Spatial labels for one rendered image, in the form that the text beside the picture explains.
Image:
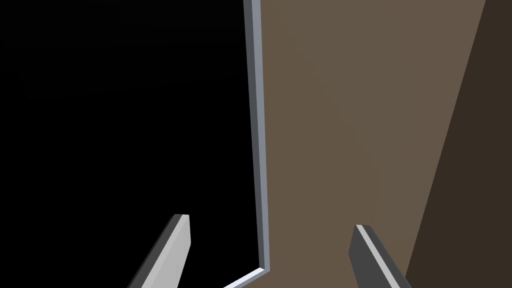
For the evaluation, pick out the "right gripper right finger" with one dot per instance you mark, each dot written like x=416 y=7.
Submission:
x=366 y=266

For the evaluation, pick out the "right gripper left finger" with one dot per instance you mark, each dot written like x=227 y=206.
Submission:
x=168 y=260

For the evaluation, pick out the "black pane with grey frame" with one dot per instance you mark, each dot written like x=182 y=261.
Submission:
x=120 y=120

